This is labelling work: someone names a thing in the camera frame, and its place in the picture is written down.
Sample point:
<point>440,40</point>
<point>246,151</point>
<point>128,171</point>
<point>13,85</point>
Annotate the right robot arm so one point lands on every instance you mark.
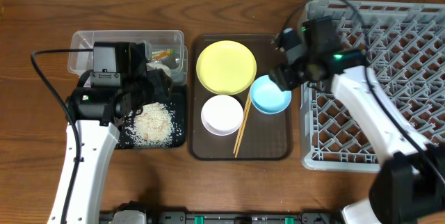
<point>410,183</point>

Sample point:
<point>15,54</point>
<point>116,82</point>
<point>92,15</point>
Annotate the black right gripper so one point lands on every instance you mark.
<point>282,76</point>

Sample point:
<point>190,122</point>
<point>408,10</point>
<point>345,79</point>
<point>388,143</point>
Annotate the yellow plate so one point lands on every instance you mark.
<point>226,67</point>

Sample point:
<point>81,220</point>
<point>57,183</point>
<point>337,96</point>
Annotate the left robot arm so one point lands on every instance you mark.
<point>95,111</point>

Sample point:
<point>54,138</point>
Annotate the rice and nuts leftovers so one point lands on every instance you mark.
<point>157,126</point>

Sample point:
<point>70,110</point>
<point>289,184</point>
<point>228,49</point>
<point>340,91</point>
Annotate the clear plastic bin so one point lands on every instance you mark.
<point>154,40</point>

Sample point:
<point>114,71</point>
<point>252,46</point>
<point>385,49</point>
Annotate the light blue bowl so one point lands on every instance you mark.
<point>267,97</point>

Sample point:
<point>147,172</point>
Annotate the black rectangular tray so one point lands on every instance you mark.
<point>176,107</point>

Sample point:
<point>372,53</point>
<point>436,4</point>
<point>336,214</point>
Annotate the grey dishwasher rack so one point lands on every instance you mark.
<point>406,43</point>

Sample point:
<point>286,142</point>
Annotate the crumpled white tissue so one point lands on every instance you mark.
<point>159,66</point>

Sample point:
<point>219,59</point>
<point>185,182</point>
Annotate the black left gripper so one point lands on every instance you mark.
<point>157,83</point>

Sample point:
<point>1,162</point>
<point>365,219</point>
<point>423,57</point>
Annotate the yellow green snack wrapper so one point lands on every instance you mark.
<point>159,55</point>

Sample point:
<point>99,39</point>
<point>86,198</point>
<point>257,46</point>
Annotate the white bowl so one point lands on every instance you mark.
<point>222,115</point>

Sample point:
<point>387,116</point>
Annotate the brown serving tray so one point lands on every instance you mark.
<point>266,137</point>

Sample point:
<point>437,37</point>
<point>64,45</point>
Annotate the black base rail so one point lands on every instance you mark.
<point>137,212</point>

